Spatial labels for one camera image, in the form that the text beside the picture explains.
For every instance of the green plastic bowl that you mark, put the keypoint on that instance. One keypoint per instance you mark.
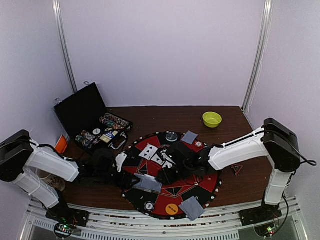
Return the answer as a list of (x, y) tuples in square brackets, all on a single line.
[(211, 119)]

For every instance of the orange plastic bowl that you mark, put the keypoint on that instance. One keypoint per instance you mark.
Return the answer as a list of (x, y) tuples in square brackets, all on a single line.
[(61, 145)]

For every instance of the orange big blind button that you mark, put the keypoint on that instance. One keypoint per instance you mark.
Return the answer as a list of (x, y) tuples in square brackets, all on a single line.
[(172, 209)]

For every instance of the aluminium front rail frame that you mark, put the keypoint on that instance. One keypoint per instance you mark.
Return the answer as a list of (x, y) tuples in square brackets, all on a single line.
[(217, 223)]

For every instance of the white ceramic mug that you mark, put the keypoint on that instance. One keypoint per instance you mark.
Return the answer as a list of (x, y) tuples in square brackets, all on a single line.
[(52, 180)]

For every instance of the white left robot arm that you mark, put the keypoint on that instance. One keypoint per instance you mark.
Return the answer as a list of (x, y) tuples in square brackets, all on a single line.
[(21, 157)]

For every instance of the black poker chip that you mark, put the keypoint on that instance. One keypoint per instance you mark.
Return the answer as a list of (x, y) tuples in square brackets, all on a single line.
[(149, 206)]

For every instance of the blue texas holdem card box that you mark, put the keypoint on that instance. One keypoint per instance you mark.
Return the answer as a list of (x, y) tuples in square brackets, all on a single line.
[(108, 135)]

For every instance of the red black triangle token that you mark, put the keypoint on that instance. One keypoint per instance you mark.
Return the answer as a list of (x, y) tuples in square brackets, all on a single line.
[(236, 168)]

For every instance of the row poker chips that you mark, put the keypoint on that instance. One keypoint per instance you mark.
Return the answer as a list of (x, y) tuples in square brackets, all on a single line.
[(115, 122), (88, 140)]

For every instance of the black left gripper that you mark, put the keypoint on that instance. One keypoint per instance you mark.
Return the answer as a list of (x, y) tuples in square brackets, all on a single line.
[(126, 184)]

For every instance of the round red black poker mat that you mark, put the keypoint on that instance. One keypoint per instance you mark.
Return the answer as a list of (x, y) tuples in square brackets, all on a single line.
[(204, 189)]

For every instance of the three of spades card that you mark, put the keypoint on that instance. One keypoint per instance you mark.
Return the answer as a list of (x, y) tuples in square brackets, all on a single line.
[(148, 152)]

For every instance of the left aluminium corner post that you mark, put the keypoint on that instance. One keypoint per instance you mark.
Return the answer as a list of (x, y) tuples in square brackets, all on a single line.
[(65, 53)]

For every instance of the red five poker chip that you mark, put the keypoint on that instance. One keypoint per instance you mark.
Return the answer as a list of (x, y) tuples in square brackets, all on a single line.
[(199, 144)]

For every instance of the black poker chip case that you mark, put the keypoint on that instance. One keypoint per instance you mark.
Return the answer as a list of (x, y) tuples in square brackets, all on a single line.
[(82, 111)]

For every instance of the white dealer button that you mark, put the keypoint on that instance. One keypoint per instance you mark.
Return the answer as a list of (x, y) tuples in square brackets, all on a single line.
[(96, 131)]

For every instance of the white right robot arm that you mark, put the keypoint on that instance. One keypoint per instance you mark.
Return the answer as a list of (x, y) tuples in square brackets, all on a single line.
[(273, 140)]

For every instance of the top row poker chips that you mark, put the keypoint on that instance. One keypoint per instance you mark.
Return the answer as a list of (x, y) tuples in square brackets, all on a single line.
[(115, 122)]

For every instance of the aluminium corner post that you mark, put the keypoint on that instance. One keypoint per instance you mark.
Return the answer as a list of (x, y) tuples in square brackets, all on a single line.
[(261, 48), (65, 53)]

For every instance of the dealt blue-backed playing cards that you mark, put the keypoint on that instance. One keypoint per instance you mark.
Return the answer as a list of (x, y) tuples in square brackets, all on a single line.
[(192, 208)]

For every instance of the grey playing card deck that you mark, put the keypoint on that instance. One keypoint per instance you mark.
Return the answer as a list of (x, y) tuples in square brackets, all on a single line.
[(147, 183)]

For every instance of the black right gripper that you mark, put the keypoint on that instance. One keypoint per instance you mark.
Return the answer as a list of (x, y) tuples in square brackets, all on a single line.
[(167, 172)]

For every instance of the right aluminium corner post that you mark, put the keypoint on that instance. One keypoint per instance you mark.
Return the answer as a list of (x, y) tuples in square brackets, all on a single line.
[(261, 48)]

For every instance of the two of clubs card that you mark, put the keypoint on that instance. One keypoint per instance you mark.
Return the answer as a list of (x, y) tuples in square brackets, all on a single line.
[(157, 158)]

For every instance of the middle row poker chips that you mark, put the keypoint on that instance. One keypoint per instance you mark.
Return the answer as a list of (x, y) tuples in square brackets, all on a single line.
[(88, 140)]

